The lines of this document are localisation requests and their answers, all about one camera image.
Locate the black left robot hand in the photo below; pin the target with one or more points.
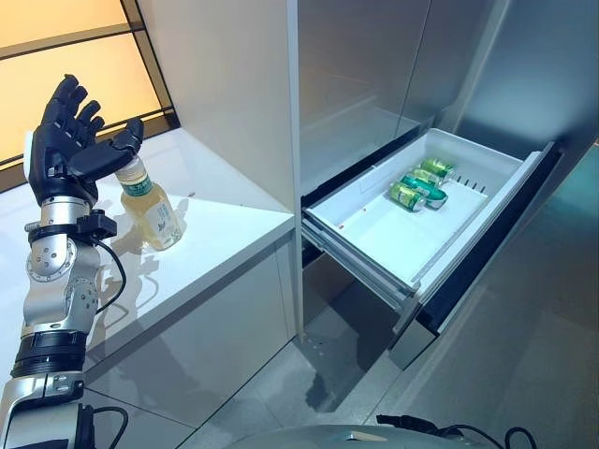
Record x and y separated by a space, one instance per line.
56 154

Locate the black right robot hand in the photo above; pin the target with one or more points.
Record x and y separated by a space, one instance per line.
412 421

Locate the tea bottle with white cap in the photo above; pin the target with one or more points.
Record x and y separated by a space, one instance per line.
154 220

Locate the white fridge drawer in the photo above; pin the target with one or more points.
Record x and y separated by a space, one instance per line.
388 234

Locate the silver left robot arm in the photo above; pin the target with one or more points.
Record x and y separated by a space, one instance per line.
51 262

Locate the stainless steel fridge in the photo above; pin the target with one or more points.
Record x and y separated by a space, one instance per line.
355 70

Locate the grey robot torso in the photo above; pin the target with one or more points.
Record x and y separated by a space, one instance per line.
337 439

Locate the black framed glowing window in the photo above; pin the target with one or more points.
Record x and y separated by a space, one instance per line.
56 56

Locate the white tall side panel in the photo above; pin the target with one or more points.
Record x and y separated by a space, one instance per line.
224 93

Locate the white counter cabinet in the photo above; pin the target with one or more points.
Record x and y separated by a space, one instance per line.
187 337

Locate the teal drink can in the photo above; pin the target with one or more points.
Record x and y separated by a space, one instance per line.
428 189

